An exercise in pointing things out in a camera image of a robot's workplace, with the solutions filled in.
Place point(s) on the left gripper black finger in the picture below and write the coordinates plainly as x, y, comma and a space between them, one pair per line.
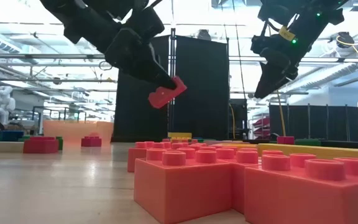
154, 73

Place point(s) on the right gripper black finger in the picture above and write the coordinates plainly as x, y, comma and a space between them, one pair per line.
292, 77
270, 77

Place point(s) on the orange square block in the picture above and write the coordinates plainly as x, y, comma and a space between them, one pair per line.
166, 95
306, 199
182, 186

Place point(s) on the green rectangular block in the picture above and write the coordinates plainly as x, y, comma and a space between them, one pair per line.
199, 140
308, 142
60, 143

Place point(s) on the red square block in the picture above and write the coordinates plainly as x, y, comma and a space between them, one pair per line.
40, 145
91, 141

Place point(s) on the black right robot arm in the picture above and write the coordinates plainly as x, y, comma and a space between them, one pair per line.
309, 21

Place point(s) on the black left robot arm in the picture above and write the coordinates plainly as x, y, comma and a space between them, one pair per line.
82, 18

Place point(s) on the shelf with red bins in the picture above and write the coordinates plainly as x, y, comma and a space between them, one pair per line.
261, 127

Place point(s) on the black equipment box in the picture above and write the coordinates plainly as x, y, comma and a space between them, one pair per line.
238, 118

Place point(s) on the black partition panels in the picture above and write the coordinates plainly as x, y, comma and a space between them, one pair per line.
322, 124

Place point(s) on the red rectangular block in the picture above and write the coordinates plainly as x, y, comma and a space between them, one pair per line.
285, 140

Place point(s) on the yellow rectangular block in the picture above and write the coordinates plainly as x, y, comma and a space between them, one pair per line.
179, 136

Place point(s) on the yellow long block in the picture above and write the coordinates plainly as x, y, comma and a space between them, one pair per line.
322, 152

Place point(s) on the pink long block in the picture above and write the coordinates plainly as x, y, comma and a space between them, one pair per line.
216, 142

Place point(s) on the orange rectangular block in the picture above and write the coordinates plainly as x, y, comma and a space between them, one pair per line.
135, 158
238, 180

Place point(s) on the orange translucent plastic bin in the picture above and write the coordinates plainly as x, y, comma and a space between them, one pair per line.
70, 132

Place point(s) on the blue square block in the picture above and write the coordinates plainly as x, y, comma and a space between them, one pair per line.
10, 136

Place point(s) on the cream long block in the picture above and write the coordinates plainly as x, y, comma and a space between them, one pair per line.
2, 147

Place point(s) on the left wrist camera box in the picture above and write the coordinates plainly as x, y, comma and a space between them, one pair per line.
146, 23

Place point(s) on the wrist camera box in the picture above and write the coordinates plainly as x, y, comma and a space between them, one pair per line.
146, 23
270, 12

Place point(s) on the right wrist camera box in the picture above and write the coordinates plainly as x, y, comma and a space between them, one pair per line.
270, 12

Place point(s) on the black aluminium table frame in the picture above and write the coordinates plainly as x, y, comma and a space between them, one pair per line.
346, 144

